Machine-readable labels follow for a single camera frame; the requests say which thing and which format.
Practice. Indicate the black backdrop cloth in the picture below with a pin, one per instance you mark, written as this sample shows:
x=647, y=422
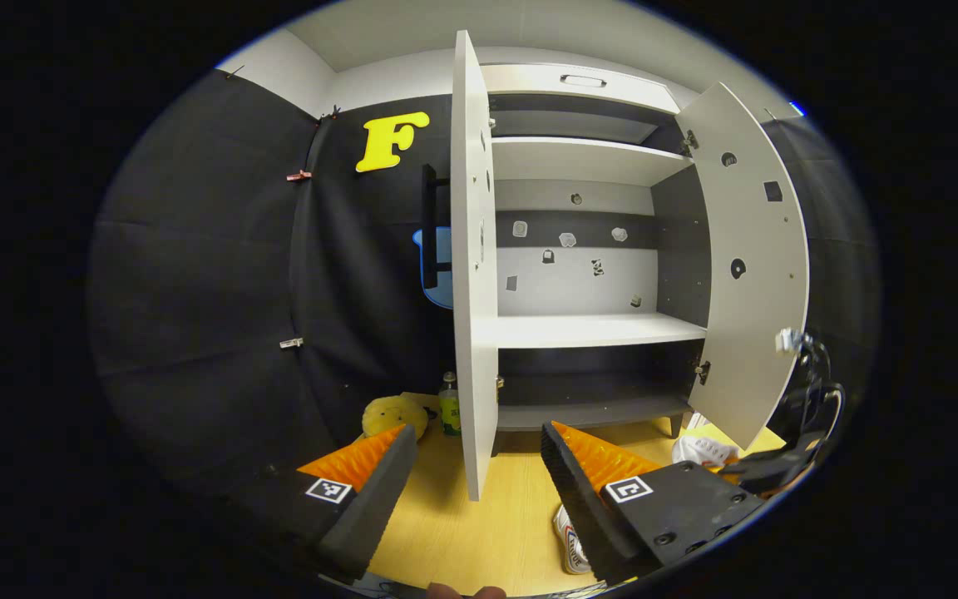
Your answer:
x=196, y=274

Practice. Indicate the white canvas shoe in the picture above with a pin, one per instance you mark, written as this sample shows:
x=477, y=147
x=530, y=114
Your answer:
x=699, y=451
x=569, y=545

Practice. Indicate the small ceiling light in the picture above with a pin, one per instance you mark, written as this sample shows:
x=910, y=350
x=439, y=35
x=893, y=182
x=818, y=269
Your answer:
x=796, y=108

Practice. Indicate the green bottle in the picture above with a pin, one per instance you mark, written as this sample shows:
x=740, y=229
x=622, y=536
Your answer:
x=449, y=408

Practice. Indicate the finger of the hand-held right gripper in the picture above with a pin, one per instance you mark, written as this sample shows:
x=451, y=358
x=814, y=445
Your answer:
x=778, y=470

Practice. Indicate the white cabinet door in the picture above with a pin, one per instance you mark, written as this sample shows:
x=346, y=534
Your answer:
x=472, y=291
x=745, y=225

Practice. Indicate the yellow plush toy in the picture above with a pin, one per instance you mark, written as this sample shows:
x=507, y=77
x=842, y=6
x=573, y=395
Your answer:
x=394, y=416

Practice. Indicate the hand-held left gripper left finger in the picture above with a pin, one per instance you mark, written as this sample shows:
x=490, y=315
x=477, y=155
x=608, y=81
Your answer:
x=367, y=516

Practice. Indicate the pink cloth clip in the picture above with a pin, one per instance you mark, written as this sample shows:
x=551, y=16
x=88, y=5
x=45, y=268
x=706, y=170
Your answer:
x=298, y=175

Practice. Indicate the silver cloth clip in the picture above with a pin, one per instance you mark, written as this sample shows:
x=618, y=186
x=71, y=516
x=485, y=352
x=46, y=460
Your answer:
x=291, y=343

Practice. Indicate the white shoe cabinet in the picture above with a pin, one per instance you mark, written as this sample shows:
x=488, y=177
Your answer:
x=595, y=329

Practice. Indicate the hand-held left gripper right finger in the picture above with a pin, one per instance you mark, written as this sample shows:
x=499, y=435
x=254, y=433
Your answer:
x=583, y=516

